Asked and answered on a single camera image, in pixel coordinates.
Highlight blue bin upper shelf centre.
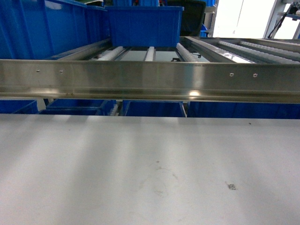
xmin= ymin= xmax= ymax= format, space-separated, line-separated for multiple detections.
xmin=106 ymin=6 xmax=184 ymax=47

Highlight blue bin shelf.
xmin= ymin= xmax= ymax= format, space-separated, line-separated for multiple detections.
xmin=106 ymin=6 xmax=184 ymax=47
xmin=0 ymin=0 xmax=110 ymax=60

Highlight blue bin upper shelf left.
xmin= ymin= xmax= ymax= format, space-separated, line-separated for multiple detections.
xmin=0 ymin=0 xmax=110 ymax=60

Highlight blue bin lower centre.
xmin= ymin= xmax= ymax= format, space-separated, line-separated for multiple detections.
xmin=122 ymin=100 xmax=186 ymax=118

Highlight blue bin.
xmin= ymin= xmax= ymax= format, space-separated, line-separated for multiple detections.
xmin=187 ymin=102 xmax=300 ymax=120
xmin=39 ymin=99 xmax=116 ymax=116
xmin=122 ymin=100 xmax=186 ymax=118

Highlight blue bin lower right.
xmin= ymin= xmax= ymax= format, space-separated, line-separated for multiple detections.
xmin=187 ymin=102 xmax=300 ymax=120

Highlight stainless steel flow rack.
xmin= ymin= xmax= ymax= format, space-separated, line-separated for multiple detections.
xmin=0 ymin=37 xmax=300 ymax=103

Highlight blue bin lower left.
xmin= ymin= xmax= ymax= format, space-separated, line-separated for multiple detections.
xmin=39 ymin=99 xmax=116 ymax=116

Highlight black office chair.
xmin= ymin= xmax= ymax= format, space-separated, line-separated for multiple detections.
xmin=167 ymin=0 xmax=206 ymax=37

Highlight small QR code sticker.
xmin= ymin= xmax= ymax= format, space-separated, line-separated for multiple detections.
xmin=225 ymin=181 xmax=237 ymax=190

